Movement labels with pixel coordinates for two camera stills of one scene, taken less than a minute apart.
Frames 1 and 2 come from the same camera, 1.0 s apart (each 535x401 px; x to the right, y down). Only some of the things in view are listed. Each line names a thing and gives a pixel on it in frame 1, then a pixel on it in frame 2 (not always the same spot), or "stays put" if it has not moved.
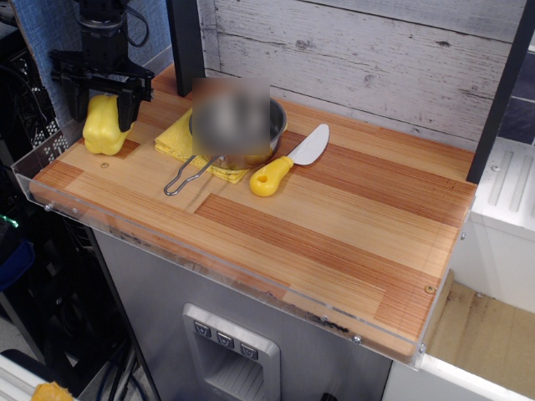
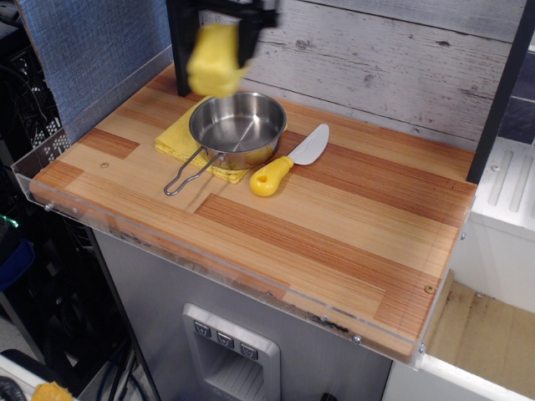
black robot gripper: (103, 58) → (253, 16)
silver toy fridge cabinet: (200, 337) stays put
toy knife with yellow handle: (267, 181) stays put
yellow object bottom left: (51, 391) stays put
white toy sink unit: (483, 347) stays put
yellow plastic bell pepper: (101, 130) → (214, 68)
